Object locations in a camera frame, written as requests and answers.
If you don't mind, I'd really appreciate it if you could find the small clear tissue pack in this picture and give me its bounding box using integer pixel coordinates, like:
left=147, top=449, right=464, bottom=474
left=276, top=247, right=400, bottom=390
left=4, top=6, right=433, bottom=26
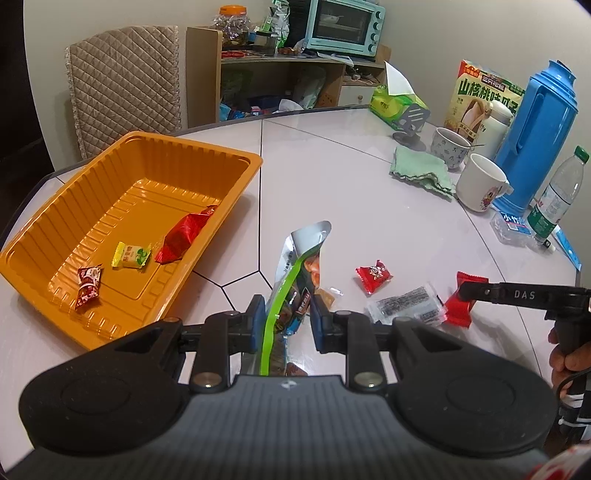
left=490, top=210, right=536, bottom=244

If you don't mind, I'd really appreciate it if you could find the small red white-print candy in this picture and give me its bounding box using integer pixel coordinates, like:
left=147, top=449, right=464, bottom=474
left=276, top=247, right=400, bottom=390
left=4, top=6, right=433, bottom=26
left=355, top=261, right=393, bottom=296

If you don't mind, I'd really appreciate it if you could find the wooden shelf unit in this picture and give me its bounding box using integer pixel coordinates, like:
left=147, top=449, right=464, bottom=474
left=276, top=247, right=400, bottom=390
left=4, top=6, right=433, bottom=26
left=186, top=26, right=392, bottom=125

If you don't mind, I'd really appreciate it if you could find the patterned grey mug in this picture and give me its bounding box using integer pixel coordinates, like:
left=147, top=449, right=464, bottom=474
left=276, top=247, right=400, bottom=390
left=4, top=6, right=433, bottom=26
left=430, top=127, right=472, bottom=171

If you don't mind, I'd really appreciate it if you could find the long green snack packet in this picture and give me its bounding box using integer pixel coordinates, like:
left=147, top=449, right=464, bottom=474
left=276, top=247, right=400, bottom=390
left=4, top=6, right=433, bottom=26
left=240, top=220, right=332, bottom=377

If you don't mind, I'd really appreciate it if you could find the person's red printed clothing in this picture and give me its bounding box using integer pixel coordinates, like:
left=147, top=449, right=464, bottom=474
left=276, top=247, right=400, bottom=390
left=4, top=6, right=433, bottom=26
left=526, top=443, right=591, bottom=480

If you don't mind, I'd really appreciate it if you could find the clear dark snack packet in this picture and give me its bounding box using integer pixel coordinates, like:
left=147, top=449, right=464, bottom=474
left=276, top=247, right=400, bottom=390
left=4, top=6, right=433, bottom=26
left=366, top=284, right=448, bottom=326

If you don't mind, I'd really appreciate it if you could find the blue thermos jug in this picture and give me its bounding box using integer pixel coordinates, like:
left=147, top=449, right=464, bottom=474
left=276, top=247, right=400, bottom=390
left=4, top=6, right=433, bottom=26
left=492, top=59, right=579, bottom=210

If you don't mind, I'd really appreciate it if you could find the orange plastic tray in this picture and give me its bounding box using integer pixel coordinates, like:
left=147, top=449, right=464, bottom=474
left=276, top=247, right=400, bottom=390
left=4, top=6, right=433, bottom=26
left=0, top=130, right=264, bottom=352

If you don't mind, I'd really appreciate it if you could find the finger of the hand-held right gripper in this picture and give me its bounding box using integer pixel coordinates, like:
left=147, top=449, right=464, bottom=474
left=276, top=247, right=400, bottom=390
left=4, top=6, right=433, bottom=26
left=455, top=281, right=502, bottom=305

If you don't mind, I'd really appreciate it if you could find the brown candy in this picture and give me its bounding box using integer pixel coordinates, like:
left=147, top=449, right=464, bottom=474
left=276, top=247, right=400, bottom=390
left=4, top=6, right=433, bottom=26
left=316, top=287, right=342, bottom=310

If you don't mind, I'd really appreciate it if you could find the person's right hand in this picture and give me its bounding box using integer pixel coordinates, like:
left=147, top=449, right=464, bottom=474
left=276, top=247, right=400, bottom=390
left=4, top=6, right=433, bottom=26
left=549, top=325, right=591, bottom=374

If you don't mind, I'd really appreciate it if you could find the green white snack bag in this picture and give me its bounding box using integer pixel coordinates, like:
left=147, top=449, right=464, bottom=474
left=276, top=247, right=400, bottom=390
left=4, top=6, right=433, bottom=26
left=264, top=0, right=291, bottom=47

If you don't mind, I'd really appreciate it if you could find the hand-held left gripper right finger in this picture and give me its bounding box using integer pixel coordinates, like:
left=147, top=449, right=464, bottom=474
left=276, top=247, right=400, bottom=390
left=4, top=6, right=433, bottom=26
left=310, top=295, right=467, bottom=394

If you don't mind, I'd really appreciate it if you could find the quilted chair back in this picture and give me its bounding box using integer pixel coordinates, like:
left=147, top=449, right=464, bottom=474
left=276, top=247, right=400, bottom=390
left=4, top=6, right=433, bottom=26
left=65, top=25, right=183, bottom=160

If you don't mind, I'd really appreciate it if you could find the grey phone stand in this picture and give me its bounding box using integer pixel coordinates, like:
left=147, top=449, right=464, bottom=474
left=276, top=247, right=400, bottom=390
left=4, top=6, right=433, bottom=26
left=392, top=104, right=429, bottom=151

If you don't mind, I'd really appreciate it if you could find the green cream snack box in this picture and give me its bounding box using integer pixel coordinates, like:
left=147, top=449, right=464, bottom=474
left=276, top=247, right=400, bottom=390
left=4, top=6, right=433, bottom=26
left=444, top=60, right=526, bottom=144

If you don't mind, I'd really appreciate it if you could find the metal tin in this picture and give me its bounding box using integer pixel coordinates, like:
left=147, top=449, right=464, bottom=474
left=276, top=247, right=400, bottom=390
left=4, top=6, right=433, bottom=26
left=253, top=32, right=279, bottom=56

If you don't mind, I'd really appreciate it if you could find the dark red candy packet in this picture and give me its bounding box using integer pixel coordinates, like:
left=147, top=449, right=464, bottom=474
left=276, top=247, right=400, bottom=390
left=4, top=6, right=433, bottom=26
left=75, top=264, right=103, bottom=311

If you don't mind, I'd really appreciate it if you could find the blue white tube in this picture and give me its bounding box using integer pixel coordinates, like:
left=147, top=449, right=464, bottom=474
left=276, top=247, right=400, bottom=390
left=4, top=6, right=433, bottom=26
left=551, top=226, right=583, bottom=271

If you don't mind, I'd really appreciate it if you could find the white insulated cup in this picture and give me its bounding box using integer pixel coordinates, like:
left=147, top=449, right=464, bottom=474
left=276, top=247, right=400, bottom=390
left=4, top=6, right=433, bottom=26
left=480, top=99, right=515, bottom=160

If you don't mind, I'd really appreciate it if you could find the yellow green candy packet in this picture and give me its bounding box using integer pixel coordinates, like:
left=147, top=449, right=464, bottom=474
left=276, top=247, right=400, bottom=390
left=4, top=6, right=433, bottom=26
left=111, top=242, right=151, bottom=270

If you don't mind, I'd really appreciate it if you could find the green cloth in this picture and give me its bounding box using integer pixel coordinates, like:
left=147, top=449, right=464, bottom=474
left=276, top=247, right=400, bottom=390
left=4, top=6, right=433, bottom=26
left=389, top=147, right=455, bottom=201

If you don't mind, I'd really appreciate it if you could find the clear jar orange lid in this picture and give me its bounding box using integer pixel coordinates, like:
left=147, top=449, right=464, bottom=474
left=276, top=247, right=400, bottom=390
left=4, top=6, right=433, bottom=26
left=212, top=4, right=254, bottom=49

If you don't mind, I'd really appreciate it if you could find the white cartoon mug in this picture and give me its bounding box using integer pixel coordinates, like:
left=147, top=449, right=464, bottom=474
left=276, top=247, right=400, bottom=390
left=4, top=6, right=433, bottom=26
left=455, top=153, right=514, bottom=213

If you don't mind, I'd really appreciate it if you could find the black cable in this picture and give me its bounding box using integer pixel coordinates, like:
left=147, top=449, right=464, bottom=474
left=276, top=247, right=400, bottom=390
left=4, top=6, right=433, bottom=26
left=554, top=369, right=591, bottom=407

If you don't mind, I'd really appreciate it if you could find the light blue toaster oven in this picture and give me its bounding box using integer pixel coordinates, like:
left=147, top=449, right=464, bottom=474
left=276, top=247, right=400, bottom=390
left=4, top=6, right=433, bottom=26
left=305, top=0, right=386, bottom=58

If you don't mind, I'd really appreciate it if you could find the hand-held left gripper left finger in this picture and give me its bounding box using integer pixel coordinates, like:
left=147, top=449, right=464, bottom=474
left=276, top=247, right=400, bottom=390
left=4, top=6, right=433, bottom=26
left=113, top=295, right=267, bottom=394

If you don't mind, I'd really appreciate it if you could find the clear water bottle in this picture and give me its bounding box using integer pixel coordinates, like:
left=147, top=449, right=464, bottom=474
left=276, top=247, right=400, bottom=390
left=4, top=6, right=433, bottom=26
left=526, top=146, right=591, bottom=243

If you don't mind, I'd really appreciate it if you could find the green tissue pack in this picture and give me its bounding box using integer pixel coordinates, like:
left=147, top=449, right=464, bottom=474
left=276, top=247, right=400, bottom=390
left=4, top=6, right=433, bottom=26
left=369, top=61, right=430, bottom=131

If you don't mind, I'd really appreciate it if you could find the large red snack packet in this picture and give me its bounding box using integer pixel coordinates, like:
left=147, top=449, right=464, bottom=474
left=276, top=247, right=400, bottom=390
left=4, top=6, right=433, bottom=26
left=154, top=205, right=219, bottom=265

